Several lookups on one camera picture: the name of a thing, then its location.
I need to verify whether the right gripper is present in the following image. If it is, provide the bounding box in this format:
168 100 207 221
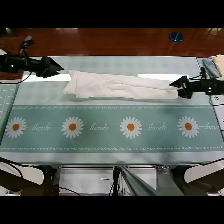
169 75 194 100

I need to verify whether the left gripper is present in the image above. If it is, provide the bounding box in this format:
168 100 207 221
37 55 65 80

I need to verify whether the white shirt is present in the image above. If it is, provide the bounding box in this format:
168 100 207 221
63 69 180 101

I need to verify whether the light blue garment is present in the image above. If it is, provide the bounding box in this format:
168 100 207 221
202 58 222 80

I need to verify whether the beige garment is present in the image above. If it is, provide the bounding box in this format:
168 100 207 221
211 54 224 78

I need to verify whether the blue round disc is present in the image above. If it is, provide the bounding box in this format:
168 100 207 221
168 31 185 43

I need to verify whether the black cable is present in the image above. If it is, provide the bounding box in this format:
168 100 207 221
0 69 34 85

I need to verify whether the silver frame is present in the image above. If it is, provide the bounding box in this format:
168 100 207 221
0 94 224 197

